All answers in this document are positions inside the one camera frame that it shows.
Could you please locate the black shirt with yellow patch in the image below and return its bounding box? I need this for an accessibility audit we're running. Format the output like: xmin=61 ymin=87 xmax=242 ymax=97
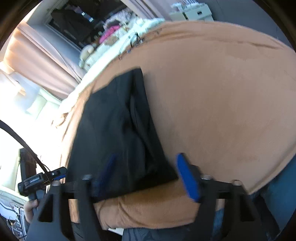
xmin=66 ymin=68 xmax=178 ymax=201

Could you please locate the floral patterned clothes pile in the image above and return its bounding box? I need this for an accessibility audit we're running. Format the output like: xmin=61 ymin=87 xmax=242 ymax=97
xmin=103 ymin=8 xmax=138 ymax=30

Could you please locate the person's left hand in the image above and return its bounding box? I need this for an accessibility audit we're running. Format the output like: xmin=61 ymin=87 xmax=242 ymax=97
xmin=23 ymin=199 xmax=39 ymax=223

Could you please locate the brown bed blanket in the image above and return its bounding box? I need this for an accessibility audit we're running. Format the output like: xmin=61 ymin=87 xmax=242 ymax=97
xmin=56 ymin=20 xmax=296 ymax=231

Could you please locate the beige curtain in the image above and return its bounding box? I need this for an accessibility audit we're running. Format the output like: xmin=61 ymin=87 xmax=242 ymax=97
xmin=4 ymin=22 xmax=85 ymax=100

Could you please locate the cream plush toy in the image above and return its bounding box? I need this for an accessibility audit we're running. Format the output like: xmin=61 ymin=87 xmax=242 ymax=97
xmin=79 ymin=45 xmax=94 ymax=68

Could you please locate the pink garment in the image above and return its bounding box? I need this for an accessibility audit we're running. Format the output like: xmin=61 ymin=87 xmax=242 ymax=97
xmin=99 ymin=25 xmax=120 ymax=44

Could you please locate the white storage box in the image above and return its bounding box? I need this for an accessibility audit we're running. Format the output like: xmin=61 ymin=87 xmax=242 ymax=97
xmin=170 ymin=1 xmax=214 ymax=22

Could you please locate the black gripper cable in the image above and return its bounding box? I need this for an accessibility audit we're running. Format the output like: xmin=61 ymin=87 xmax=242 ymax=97
xmin=0 ymin=119 xmax=53 ymax=183

